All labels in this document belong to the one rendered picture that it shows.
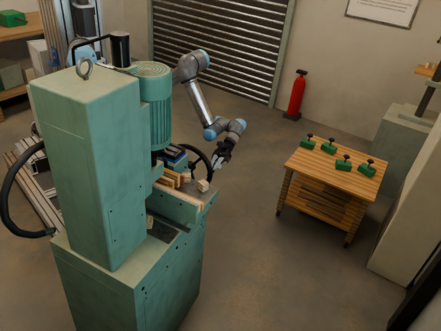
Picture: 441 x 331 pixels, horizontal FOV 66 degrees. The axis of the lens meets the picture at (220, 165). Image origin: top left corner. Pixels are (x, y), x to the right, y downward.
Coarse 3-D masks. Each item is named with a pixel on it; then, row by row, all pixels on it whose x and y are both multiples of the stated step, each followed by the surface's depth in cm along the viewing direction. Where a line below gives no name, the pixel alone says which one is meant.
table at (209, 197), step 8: (184, 184) 161; (192, 184) 162; (184, 192) 156; (192, 192) 157; (200, 192) 157; (208, 192) 158; (216, 192) 158; (152, 200) 154; (160, 200) 151; (208, 200) 153; (160, 208) 154; (168, 208) 151; (176, 208) 149; (208, 208) 156; (184, 216) 149; (192, 216) 146; (200, 216) 150
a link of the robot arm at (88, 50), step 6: (72, 42) 153; (78, 42) 151; (78, 48) 146; (84, 48) 147; (90, 48) 150; (78, 54) 146; (84, 54) 147; (90, 54) 148; (66, 60) 151; (96, 60) 153; (66, 66) 151
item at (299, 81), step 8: (296, 72) 394; (304, 72) 390; (296, 80) 397; (304, 80) 396; (296, 88) 399; (296, 96) 404; (296, 104) 410; (288, 112) 420; (296, 112) 417; (296, 120) 419
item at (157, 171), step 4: (160, 160) 152; (160, 164) 150; (152, 168) 147; (156, 168) 147; (160, 168) 150; (152, 172) 145; (156, 172) 148; (160, 172) 152; (152, 176) 147; (156, 176) 150; (160, 176) 153; (152, 180) 148
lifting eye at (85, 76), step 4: (80, 60) 94; (84, 60) 95; (88, 60) 96; (76, 64) 94; (80, 64) 94; (92, 64) 98; (76, 68) 94; (92, 68) 99; (76, 72) 95; (80, 72) 95; (88, 72) 98; (80, 76) 96; (84, 76) 97; (88, 76) 98
